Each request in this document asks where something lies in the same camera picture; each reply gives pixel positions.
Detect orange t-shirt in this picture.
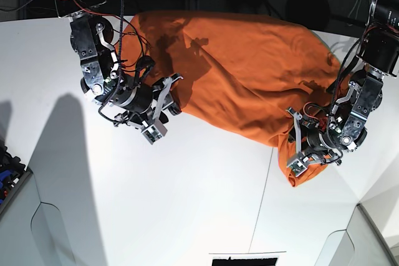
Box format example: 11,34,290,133
122,11,340,187

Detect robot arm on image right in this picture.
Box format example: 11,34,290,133
287,0,398,175

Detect grey panel bottom right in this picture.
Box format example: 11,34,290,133
315,204,398,265

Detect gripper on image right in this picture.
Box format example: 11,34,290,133
286,107,343,166

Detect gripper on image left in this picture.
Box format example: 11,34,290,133
113,73,183,129

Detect grey panel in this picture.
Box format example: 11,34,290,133
1,173,77,265
315,204,398,265

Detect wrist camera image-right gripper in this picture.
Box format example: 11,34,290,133
287,156,308,178

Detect blue black items bin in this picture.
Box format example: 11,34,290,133
0,140,27,204

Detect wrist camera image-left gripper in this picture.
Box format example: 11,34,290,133
142,122,168,145

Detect round black stool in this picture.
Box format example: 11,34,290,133
285,0,330,31

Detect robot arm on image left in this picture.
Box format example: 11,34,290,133
54,0,182,130

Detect grey panel bottom left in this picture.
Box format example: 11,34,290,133
1,173,77,265

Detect black slot plate bottom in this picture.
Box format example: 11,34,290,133
209,251,286,266

